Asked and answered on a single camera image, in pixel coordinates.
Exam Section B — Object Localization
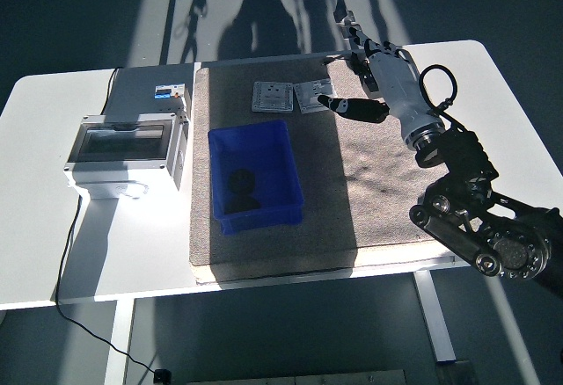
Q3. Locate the white square socket panel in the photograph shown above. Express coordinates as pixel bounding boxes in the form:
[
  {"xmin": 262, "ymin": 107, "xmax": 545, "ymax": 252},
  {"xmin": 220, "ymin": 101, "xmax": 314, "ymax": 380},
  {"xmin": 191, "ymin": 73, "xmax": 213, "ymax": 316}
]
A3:
[
  {"xmin": 250, "ymin": 80, "xmax": 295, "ymax": 114},
  {"xmin": 293, "ymin": 77, "xmax": 342, "ymax": 116}
]

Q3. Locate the small white-blue circuit breaker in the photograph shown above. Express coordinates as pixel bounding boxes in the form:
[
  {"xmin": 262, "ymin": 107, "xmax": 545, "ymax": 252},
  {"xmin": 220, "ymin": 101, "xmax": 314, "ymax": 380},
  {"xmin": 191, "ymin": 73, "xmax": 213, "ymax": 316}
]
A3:
[{"xmin": 152, "ymin": 84, "xmax": 186, "ymax": 112}]

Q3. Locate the white left table leg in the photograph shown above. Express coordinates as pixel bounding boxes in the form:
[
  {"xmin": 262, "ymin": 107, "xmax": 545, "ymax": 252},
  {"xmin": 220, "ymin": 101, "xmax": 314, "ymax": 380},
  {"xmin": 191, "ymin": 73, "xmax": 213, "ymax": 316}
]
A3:
[{"xmin": 103, "ymin": 299, "xmax": 135, "ymax": 385}]

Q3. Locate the black hex nut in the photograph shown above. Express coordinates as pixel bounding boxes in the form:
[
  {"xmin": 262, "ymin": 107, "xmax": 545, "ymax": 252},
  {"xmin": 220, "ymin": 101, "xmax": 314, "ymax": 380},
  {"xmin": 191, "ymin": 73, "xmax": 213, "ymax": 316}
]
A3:
[
  {"xmin": 223, "ymin": 193, "xmax": 262, "ymax": 216},
  {"xmin": 227, "ymin": 168, "xmax": 257, "ymax": 196}
]

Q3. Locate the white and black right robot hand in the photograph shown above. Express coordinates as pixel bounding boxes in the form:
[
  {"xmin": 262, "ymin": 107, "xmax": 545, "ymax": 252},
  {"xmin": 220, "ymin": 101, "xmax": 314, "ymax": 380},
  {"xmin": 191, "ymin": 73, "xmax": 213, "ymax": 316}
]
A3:
[{"xmin": 317, "ymin": 23, "xmax": 443, "ymax": 145}]

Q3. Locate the grey electrical distribution box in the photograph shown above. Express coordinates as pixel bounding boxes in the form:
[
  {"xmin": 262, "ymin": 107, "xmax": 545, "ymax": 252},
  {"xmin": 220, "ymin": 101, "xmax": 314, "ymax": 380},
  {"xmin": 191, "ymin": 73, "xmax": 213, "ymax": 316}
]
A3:
[{"xmin": 63, "ymin": 110, "xmax": 191, "ymax": 201}]

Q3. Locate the white right table leg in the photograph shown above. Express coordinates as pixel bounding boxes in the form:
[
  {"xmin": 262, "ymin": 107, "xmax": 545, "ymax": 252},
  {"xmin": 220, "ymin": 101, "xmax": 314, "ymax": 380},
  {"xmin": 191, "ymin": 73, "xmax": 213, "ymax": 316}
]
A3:
[{"xmin": 413, "ymin": 270, "xmax": 476, "ymax": 385}]

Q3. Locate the white table leg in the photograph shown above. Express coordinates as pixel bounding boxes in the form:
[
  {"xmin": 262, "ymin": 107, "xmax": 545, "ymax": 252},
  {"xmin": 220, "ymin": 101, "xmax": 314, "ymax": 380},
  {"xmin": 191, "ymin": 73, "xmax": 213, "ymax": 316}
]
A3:
[
  {"xmin": 413, "ymin": 270, "xmax": 476, "ymax": 385},
  {"xmin": 103, "ymin": 299, "xmax": 135, "ymax": 385}
]

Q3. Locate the small grey floor fixture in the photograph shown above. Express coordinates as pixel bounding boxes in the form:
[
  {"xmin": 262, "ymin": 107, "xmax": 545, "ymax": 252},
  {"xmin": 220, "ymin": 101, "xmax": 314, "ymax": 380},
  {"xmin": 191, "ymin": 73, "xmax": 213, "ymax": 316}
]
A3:
[{"xmin": 334, "ymin": 5, "xmax": 357, "ymax": 24}]

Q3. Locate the grey-brown mat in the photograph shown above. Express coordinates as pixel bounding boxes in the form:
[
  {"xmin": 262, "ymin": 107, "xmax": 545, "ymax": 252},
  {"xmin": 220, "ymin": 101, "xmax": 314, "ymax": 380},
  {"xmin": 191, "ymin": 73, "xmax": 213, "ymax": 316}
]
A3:
[{"xmin": 188, "ymin": 47, "xmax": 458, "ymax": 285}]

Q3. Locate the long black power cable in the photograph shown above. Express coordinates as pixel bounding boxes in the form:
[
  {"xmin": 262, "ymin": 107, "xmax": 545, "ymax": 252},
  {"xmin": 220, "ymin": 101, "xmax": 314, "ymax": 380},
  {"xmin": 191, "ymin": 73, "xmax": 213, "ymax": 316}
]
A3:
[{"xmin": 55, "ymin": 67, "xmax": 157, "ymax": 373}]

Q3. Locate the blue plastic box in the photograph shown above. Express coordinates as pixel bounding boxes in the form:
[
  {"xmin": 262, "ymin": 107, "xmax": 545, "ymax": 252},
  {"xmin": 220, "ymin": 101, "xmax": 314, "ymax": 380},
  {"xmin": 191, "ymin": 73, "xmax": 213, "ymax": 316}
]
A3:
[{"xmin": 207, "ymin": 120, "xmax": 307, "ymax": 236}]

